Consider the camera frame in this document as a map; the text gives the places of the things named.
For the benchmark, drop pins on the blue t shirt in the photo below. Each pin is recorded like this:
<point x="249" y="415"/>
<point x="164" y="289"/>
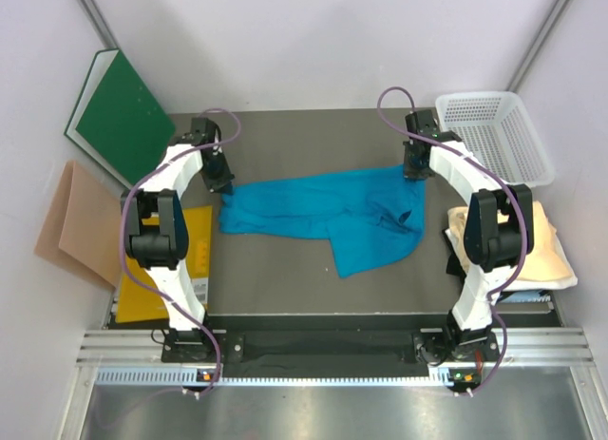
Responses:
<point x="371" y="217"/>

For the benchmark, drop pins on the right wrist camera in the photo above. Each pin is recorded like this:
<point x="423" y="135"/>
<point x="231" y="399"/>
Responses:
<point x="422" y="122"/>

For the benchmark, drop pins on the white plastic basket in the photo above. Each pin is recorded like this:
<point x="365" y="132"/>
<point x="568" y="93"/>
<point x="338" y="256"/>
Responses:
<point x="496" y="127"/>

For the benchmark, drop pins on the aluminium frame rail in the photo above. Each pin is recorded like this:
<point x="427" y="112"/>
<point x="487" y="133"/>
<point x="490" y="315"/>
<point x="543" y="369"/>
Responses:
<point x="134" y="357"/>

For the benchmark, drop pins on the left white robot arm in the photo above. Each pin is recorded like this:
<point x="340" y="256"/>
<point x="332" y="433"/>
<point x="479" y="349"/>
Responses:
<point x="155" y="233"/>

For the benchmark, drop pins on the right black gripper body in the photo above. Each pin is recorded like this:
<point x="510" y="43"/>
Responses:
<point x="414" y="169"/>

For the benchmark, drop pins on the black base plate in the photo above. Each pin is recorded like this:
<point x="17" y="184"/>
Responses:
<point x="328" y="346"/>

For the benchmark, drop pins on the yellow folder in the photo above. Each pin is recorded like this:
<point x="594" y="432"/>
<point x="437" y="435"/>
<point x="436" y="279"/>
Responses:
<point x="135" y="304"/>

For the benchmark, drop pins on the tan folded sheet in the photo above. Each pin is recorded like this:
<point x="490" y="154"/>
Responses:
<point x="80" y="233"/>

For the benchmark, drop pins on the cream folded t shirt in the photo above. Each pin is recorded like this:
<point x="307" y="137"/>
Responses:
<point x="545" y="268"/>

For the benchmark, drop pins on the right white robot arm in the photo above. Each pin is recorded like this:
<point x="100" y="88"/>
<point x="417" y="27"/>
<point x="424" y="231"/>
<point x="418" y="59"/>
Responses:
<point x="498" y="234"/>

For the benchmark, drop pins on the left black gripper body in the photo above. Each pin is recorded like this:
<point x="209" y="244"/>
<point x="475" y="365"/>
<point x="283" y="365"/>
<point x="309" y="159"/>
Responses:
<point x="216" y="174"/>

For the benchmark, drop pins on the green binder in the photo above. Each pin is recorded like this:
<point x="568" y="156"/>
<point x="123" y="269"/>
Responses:
<point x="117" y="121"/>

